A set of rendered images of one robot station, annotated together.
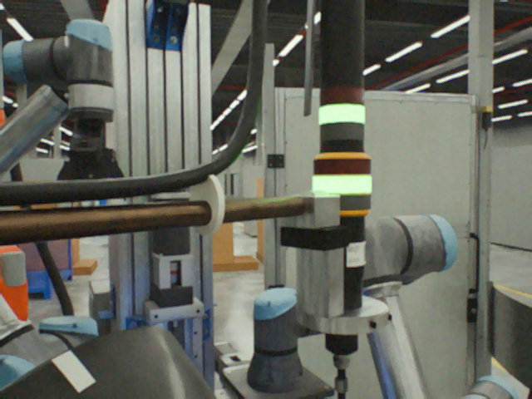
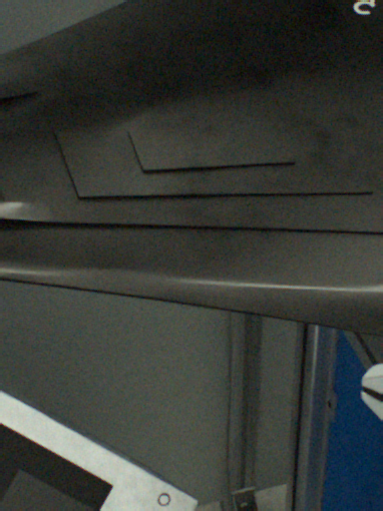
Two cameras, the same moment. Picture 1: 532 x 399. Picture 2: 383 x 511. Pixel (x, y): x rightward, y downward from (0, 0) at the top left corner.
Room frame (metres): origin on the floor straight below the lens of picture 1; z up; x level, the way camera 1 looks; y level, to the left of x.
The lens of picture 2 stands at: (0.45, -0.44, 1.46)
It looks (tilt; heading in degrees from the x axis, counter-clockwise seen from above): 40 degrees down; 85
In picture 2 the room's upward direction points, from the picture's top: straight up
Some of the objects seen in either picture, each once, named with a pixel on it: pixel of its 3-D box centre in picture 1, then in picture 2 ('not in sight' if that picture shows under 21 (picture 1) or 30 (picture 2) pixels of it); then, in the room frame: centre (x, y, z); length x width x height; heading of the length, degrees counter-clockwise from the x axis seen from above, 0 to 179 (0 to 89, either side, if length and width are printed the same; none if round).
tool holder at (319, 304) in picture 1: (334, 258); not in sight; (0.34, -0.05, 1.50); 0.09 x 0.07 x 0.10; 137
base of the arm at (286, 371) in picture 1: (275, 361); not in sight; (1.17, -0.03, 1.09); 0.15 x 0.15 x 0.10
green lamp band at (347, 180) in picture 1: (342, 184); not in sight; (0.35, -0.06, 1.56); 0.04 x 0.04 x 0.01
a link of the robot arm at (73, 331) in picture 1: (66, 347); not in sight; (0.96, 0.42, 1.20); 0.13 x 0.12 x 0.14; 169
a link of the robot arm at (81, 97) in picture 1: (89, 101); not in sight; (0.81, 0.30, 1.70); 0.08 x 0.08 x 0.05
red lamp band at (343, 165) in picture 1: (342, 167); not in sight; (0.35, -0.06, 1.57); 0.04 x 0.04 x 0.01
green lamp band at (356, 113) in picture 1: (342, 115); not in sight; (0.35, -0.06, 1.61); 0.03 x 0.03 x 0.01
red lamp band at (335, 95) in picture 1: (342, 99); not in sight; (0.35, -0.06, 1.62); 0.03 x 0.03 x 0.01
